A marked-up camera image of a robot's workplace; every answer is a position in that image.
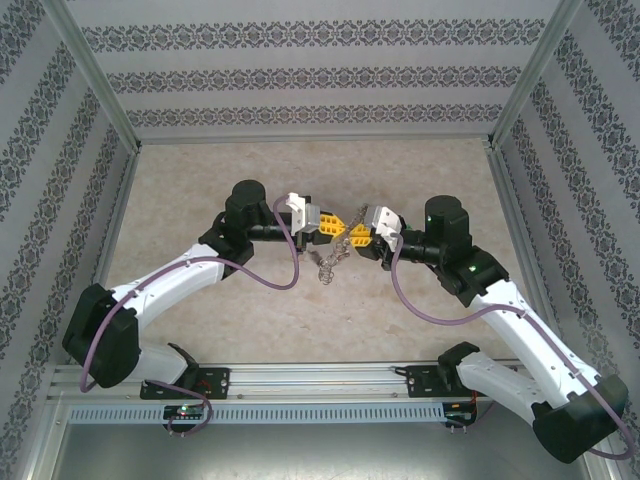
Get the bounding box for aluminium left corner post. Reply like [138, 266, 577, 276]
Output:
[42, 0, 142, 153]

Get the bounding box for aluminium right side rail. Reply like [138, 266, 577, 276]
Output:
[487, 147, 569, 360]

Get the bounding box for aluminium left front post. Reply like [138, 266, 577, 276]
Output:
[19, 394, 69, 480]

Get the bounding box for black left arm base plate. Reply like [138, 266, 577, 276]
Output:
[139, 367, 231, 401]

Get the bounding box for left circuit board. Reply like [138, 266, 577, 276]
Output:
[163, 405, 206, 420]

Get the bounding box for grey slotted cable duct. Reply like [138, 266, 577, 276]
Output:
[67, 402, 447, 426]

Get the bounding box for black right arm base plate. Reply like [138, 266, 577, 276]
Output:
[405, 364, 499, 400]

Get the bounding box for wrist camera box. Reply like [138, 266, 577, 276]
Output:
[368, 204, 405, 237]
[284, 192, 322, 236]

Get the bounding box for aluminium corner post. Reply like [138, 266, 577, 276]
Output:
[485, 0, 586, 150]
[42, 0, 142, 153]

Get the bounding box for aluminium left side rail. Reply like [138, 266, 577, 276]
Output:
[68, 148, 142, 365]

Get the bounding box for aluminium right corner post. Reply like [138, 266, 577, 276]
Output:
[485, 0, 586, 150]

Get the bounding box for steel sheet panel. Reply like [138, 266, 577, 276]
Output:
[47, 423, 616, 480]

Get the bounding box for aluminium mounting rail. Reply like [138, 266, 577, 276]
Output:
[48, 360, 594, 401]

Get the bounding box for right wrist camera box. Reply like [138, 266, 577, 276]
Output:
[368, 204, 405, 237]

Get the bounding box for aluminium back frame rail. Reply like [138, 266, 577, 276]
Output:
[135, 130, 496, 146]

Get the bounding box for metal keyring holder with rings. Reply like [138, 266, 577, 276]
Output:
[317, 202, 375, 287]

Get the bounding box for aluminium right front post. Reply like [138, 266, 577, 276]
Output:
[574, 457, 624, 480]

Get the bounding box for right circuit board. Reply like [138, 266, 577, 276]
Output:
[444, 402, 479, 424]

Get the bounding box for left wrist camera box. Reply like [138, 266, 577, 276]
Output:
[284, 192, 322, 236]

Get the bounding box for circuit board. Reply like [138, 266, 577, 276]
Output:
[163, 405, 206, 420]
[444, 402, 479, 424]

